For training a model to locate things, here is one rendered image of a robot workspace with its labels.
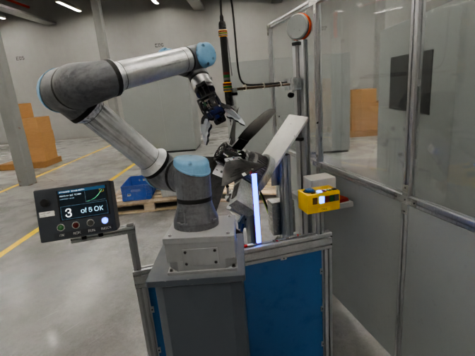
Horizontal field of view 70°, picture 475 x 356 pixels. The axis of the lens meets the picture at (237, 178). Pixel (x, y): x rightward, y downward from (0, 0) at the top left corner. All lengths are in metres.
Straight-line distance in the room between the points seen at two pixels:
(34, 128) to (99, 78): 8.85
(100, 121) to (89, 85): 0.17
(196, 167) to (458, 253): 1.09
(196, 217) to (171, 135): 8.10
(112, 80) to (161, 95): 8.20
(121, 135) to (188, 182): 0.25
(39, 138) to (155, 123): 2.83
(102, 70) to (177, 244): 0.53
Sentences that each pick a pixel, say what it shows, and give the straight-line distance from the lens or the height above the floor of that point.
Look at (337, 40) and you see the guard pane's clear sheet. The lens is 2.19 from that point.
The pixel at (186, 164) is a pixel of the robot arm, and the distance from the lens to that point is 1.06.
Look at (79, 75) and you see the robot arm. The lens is 0.93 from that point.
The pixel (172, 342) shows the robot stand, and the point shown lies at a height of 0.76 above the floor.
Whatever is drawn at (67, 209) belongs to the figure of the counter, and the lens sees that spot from 1.36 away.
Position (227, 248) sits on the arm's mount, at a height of 1.08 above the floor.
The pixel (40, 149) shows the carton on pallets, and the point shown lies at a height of 0.45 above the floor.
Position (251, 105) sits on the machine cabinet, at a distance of 7.29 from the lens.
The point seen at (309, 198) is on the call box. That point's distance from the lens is 1.50.
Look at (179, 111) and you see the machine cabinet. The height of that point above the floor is 1.07.
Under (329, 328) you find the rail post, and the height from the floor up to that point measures 0.33.
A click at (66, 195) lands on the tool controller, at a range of 1.36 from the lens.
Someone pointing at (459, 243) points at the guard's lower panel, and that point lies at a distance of 1.61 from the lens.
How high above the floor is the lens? 1.55
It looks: 15 degrees down
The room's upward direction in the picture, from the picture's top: 5 degrees counter-clockwise
